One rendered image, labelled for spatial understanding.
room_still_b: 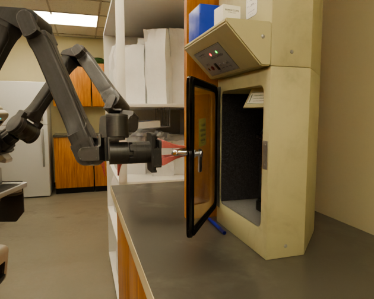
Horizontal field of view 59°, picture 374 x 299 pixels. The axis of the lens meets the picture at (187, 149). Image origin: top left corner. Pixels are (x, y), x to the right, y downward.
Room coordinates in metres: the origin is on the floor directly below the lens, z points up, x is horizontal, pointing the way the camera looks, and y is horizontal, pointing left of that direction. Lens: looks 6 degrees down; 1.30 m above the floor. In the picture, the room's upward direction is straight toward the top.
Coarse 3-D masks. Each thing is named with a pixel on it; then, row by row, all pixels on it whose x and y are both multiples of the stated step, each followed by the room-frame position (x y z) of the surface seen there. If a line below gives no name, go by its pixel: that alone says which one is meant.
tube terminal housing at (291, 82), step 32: (224, 0) 1.05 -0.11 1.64; (288, 0) 0.80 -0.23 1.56; (320, 0) 0.93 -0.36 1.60; (288, 32) 0.80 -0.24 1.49; (320, 32) 0.96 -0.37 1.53; (288, 64) 0.80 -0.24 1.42; (320, 64) 0.98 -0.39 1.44; (288, 96) 0.80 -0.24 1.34; (288, 128) 0.80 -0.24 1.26; (288, 160) 0.80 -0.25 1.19; (288, 192) 0.80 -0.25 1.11; (224, 224) 1.03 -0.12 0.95; (288, 224) 0.80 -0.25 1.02; (288, 256) 0.80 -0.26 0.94
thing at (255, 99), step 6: (252, 90) 0.93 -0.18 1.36; (258, 90) 0.91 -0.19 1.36; (252, 96) 0.92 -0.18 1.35; (258, 96) 0.90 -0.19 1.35; (246, 102) 0.94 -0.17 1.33; (252, 102) 0.91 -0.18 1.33; (258, 102) 0.89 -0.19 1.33; (246, 108) 0.99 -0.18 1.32; (252, 108) 1.02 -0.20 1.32; (258, 108) 1.03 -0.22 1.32
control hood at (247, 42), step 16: (208, 32) 0.85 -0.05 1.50; (224, 32) 0.79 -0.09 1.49; (240, 32) 0.76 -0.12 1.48; (256, 32) 0.77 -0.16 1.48; (192, 48) 1.00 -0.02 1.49; (224, 48) 0.85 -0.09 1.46; (240, 48) 0.79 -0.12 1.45; (256, 48) 0.77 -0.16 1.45; (240, 64) 0.85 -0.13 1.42; (256, 64) 0.79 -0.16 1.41
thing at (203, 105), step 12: (204, 96) 0.92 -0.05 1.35; (204, 108) 0.92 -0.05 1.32; (204, 120) 0.92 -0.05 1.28; (204, 132) 0.92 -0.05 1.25; (204, 144) 0.93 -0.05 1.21; (204, 156) 0.93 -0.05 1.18; (204, 168) 0.93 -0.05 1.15; (204, 180) 0.93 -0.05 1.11; (204, 192) 0.93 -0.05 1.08; (204, 204) 0.93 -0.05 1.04
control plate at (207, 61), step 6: (210, 48) 0.91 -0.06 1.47; (216, 48) 0.88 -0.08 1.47; (222, 48) 0.86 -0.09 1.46; (198, 54) 1.00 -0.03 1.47; (204, 54) 0.97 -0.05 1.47; (216, 54) 0.91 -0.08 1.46; (222, 54) 0.88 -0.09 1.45; (198, 60) 1.03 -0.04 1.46; (204, 60) 1.00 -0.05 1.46; (210, 60) 0.97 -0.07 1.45; (216, 60) 0.94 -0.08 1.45; (222, 60) 0.91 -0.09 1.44; (228, 60) 0.88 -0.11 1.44; (204, 66) 1.04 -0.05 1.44; (210, 66) 1.00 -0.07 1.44; (222, 66) 0.94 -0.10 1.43; (228, 66) 0.91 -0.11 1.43; (234, 66) 0.88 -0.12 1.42; (210, 72) 1.04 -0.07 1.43; (216, 72) 1.00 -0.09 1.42; (222, 72) 0.97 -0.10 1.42
